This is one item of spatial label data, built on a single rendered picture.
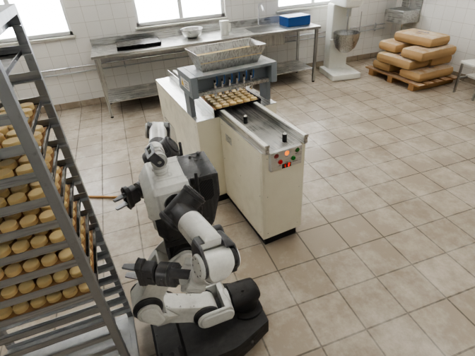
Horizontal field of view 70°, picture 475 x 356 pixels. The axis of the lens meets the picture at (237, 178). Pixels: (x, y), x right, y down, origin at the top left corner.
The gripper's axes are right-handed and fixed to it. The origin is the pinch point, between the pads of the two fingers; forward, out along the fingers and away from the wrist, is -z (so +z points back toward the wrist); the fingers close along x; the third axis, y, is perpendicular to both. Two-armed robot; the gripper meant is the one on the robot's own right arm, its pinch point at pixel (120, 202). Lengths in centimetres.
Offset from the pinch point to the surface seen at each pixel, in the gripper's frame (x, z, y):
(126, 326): -80, -18, -2
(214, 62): 30, 124, -47
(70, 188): 18.0, -18.1, -2.4
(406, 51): -41, 501, -9
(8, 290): 2, -55, 13
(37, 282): 2, -48, 18
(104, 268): -36.1, -15.7, -6.5
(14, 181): 46, -41, 27
